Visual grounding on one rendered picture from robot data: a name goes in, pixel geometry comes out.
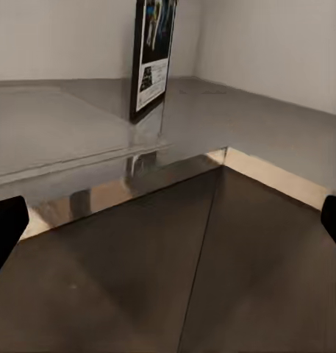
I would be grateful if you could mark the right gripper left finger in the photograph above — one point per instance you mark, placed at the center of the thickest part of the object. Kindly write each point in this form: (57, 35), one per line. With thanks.
(14, 218)

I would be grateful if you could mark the poster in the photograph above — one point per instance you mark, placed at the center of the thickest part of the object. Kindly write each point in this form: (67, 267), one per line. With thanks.
(151, 53)

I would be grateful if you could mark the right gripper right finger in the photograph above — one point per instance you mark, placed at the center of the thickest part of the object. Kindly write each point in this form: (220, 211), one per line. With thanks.
(328, 216)

